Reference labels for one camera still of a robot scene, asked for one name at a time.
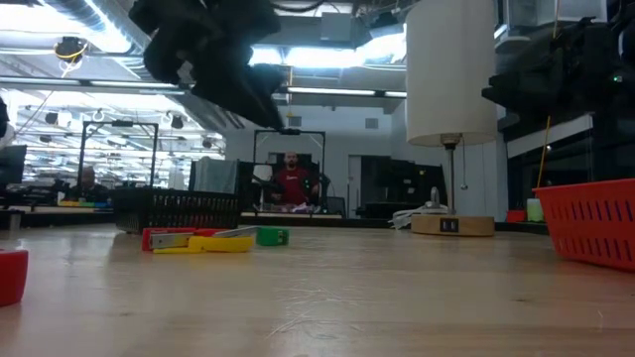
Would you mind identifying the black plastic basket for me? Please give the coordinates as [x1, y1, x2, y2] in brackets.
[111, 186, 243, 235]

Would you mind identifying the green translucent cup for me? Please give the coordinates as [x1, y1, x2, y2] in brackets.
[526, 197, 546, 223]

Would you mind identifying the person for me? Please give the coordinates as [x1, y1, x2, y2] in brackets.
[73, 166, 109, 202]
[270, 151, 321, 207]

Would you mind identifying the silver lamp pole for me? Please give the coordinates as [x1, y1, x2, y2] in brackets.
[444, 133, 460, 217]

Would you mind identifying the white lamp power cable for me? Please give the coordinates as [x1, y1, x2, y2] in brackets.
[389, 186, 447, 230]

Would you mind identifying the white cylindrical lamp shade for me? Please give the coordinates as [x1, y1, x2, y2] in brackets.
[405, 0, 499, 148]

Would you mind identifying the green stapler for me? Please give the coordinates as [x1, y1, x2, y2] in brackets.
[212, 225, 291, 248]

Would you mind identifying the red stapler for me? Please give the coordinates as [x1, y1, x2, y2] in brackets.
[0, 249, 30, 307]
[141, 226, 219, 253]

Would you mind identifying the red plastic basket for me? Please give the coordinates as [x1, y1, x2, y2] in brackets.
[533, 178, 635, 273]

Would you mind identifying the black monitor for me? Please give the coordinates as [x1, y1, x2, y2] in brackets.
[0, 144, 29, 187]

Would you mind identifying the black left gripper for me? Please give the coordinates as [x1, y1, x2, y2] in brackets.
[128, 0, 288, 131]

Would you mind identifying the round wooden lamp base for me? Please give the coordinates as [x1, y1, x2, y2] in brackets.
[410, 213, 496, 238]

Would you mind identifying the black background rig frame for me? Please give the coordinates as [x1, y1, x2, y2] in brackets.
[252, 128, 327, 214]
[76, 120, 160, 192]

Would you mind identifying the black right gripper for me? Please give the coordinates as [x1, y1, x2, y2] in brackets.
[481, 18, 592, 116]

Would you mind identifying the thick yellow power cable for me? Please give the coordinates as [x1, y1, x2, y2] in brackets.
[537, 0, 561, 190]

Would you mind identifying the black cabinet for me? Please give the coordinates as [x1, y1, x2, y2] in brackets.
[360, 156, 447, 219]

